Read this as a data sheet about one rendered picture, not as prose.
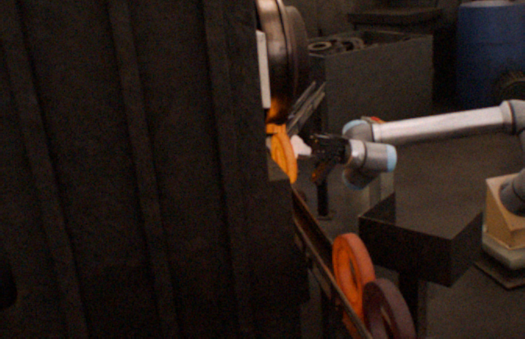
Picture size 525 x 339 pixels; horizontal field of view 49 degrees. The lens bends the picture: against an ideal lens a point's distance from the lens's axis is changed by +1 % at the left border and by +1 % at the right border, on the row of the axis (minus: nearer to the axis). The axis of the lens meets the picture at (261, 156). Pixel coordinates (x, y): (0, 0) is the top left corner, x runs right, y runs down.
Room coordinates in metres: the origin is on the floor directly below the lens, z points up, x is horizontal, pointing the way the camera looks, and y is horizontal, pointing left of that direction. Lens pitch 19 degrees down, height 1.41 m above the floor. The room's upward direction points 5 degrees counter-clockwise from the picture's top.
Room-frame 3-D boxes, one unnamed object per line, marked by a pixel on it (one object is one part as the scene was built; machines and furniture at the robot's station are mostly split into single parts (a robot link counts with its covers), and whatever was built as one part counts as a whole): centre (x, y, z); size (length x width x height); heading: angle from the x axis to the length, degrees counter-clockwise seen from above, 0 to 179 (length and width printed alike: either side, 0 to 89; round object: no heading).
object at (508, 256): (2.33, -1.12, 0.10); 0.32 x 0.32 x 0.04; 14
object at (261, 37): (1.51, 0.00, 1.15); 0.26 x 0.02 x 0.18; 13
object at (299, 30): (1.88, -0.12, 1.11); 0.28 x 0.06 x 0.28; 13
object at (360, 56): (4.53, -0.74, 0.39); 1.03 x 0.83 x 0.77; 118
